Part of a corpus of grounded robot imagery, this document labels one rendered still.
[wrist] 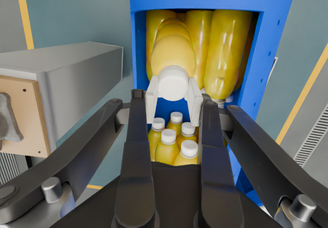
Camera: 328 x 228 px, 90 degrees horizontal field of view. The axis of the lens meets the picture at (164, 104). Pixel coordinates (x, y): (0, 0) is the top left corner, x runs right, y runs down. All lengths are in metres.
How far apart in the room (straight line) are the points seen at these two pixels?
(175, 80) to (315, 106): 1.95
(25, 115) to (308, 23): 1.85
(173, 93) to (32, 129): 0.58
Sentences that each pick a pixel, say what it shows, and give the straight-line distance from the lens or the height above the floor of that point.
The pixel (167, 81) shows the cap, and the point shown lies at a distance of 0.20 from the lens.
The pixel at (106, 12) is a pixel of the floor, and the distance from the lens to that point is 1.57.
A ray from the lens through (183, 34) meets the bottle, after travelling 0.28.
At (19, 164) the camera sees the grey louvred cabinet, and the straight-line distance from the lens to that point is 2.48.
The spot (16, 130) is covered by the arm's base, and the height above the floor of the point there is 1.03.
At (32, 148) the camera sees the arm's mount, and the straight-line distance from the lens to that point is 0.77.
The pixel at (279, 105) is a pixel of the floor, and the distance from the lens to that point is 1.90.
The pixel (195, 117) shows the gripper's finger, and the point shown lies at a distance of 0.15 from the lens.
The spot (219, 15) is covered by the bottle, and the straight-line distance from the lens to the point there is 0.35.
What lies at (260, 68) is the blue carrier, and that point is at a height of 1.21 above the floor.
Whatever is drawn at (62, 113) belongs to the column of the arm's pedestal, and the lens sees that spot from 0.80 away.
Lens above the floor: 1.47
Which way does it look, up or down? 66 degrees down
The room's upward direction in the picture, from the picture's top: 173 degrees counter-clockwise
